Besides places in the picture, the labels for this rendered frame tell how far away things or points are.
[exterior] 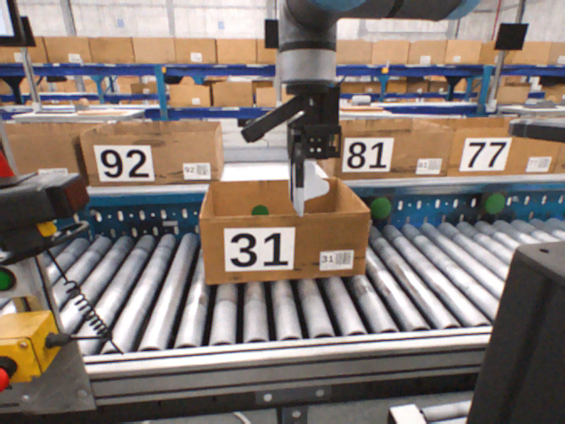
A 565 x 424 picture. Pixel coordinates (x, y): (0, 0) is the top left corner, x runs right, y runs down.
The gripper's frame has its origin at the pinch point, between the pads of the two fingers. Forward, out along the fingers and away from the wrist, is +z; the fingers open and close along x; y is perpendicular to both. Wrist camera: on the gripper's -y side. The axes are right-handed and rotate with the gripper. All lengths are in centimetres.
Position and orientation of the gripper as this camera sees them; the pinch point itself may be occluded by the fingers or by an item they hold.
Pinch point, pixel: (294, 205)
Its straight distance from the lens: 60.8
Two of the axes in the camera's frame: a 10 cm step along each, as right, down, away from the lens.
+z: 0.1, 9.6, 2.8
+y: 9.9, -0.4, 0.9
